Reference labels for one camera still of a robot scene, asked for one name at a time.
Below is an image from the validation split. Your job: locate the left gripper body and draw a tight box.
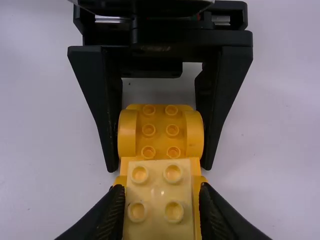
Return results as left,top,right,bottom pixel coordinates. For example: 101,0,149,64
72,0,254,79

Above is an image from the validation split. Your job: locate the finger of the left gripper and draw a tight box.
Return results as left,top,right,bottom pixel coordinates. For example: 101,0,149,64
66,45,124,174
194,46,254,172

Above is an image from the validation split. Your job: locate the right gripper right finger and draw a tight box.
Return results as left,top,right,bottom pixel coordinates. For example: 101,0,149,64
199,181,270,240

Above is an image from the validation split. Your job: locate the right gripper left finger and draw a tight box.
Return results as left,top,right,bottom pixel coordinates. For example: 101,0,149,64
53,184,126,240

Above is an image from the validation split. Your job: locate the yellow toy car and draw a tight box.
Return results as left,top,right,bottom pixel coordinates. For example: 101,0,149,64
112,103,209,240

